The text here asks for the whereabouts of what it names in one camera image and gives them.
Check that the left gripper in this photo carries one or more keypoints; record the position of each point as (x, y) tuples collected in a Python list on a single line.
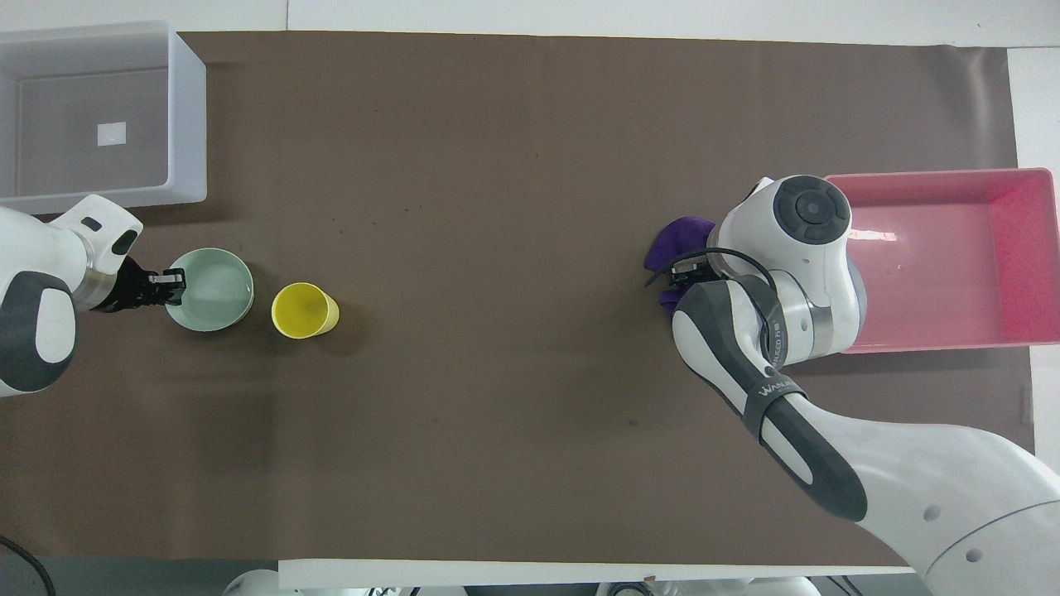
[(128, 288)]

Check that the pale green bowl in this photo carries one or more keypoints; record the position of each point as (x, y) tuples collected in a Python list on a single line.
[(214, 288)]

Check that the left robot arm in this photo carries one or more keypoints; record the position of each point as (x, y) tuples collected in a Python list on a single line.
[(37, 265)]

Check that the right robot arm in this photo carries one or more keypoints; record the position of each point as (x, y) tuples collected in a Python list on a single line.
[(911, 472)]

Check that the white plastic box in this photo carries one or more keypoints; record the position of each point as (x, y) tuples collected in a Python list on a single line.
[(99, 116)]

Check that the yellow plastic cup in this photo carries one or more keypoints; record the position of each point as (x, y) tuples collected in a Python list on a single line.
[(303, 311)]

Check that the white label sticker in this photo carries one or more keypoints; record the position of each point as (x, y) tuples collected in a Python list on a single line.
[(112, 134)]

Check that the purple cloth object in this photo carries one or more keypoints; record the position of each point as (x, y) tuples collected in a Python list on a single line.
[(681, 240)]

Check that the pink plastic tray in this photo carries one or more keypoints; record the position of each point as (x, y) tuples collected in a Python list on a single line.
[(944, 265)]

